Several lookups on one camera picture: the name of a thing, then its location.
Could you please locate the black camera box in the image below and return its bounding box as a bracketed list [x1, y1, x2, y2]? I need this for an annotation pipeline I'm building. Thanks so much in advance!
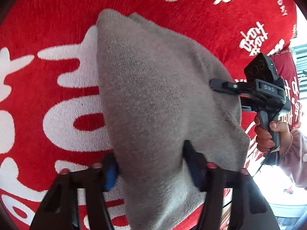
[244, 53, 279, 83]

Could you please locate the right forearm lilac sleeve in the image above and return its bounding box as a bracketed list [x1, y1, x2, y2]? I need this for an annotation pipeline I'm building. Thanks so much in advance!
[279, 129, 307, 190]

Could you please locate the grey knit garment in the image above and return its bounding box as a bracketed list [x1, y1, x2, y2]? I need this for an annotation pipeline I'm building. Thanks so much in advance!
[97, 9, 250, 229]

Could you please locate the red blanket with white characters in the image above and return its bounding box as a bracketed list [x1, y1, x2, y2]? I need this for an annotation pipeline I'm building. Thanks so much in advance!
[1, 0, 297, 229]

